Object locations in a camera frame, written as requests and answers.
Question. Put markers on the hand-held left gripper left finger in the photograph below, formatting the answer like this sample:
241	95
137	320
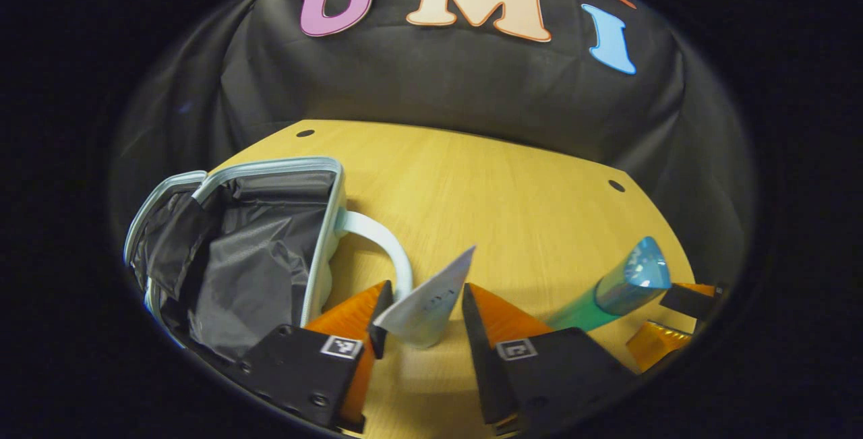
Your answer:
382	317

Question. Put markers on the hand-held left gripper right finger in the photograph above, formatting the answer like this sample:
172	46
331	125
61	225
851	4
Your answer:
479	351

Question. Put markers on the light blue suitcase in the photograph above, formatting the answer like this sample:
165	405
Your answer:
256	257

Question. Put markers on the black backdrop cloth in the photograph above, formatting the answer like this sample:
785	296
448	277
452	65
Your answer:
438	81

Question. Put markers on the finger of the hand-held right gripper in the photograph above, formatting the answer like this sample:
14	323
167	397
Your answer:
688	301
657	346

